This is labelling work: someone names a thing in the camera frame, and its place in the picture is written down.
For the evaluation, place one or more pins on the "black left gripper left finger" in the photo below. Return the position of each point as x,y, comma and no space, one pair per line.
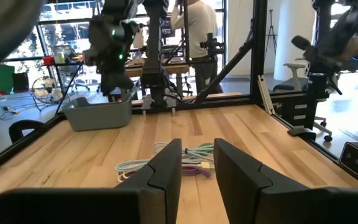
154,193

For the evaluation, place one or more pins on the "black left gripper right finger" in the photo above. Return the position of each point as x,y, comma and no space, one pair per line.
259,199

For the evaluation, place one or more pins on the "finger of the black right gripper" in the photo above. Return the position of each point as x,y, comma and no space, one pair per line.
109,85
126,85

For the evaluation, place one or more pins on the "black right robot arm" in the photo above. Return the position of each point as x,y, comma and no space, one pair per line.
154,46

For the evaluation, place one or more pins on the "grey-teal plastic bin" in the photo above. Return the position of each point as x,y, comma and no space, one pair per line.
98,116

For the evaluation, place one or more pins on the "wooden workbench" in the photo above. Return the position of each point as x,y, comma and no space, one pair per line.
179,68

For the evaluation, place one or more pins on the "floor fan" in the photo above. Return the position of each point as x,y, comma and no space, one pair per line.
47,90

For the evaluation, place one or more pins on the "person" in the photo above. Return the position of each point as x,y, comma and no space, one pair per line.
197,28

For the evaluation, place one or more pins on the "black box with white labels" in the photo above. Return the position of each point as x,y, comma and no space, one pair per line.
291,112

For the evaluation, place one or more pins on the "white aluminium bars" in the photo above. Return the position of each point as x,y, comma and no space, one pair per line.
266,93

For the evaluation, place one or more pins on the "white office chair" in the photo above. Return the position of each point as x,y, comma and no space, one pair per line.
294,71

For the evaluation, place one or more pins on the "black tripod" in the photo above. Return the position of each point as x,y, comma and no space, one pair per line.
270,31

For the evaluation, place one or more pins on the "black aluminium table frame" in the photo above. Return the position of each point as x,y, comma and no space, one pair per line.
258,46

